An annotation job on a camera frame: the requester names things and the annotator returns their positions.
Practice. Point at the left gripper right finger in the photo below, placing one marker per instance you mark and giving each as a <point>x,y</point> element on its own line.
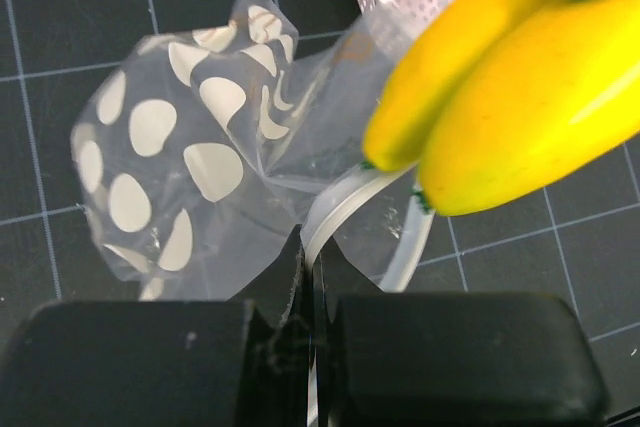
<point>448,358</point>

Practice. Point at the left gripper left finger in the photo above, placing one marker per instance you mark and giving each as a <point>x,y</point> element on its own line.
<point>240,362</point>

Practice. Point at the polka dot zip bag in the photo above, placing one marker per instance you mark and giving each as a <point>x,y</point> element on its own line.
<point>200,154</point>

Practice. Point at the yellow banana bunch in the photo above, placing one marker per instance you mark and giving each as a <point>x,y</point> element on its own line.
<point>499,98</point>

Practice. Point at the black grid mat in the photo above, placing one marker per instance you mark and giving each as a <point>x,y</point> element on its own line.
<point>578,238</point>

